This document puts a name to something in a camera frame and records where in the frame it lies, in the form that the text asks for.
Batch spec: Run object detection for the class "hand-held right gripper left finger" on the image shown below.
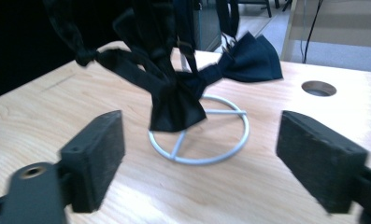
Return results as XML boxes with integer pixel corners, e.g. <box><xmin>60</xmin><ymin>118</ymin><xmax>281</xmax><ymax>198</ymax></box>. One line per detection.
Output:
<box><xmin>57</xmin><ymin>109</ymin><xmax>126</xmax><ymax>215</ymax></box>

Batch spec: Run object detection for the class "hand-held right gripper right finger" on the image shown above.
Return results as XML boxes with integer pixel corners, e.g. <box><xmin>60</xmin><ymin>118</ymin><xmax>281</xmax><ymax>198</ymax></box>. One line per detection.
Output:
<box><xmin>275</xmin><ymin>109</ymin><xmax>370</xmax><ymax>216</ymax></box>

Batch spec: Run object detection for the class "black bow tie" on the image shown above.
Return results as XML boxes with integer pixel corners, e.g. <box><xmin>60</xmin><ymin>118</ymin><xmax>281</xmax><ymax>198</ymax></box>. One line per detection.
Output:
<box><xmin>172</xmin><ymin>0</ymin><xmax>284</xmax><ymax>98</ymax></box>
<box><xmin>42</xmin><ymin>0</ymin><xmax>207</xmax><ymax>133</ymax></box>

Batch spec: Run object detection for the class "white wire display rack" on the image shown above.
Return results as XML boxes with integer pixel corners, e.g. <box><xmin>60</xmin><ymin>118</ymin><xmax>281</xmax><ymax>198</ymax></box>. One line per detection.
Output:
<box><xmin>148</xmin><ymin>50</ymin><xmax>250</xmax><ymax>166</ymax></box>

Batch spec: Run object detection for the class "dark grey cabinet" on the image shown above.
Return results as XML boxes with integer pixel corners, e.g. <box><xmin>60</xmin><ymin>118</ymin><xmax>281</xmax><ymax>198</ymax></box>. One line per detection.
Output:
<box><xmin>193</xmin><ymin>0</ymin><xmax>222</xmax><ymax>52</ymax></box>

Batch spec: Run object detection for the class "black hanging cable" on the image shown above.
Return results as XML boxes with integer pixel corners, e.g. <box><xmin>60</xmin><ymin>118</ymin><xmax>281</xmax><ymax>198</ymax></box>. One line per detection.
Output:
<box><xmin>300</xmin><ymin>0</ymin><xmax>325</xmax><ymax>64</ymax></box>

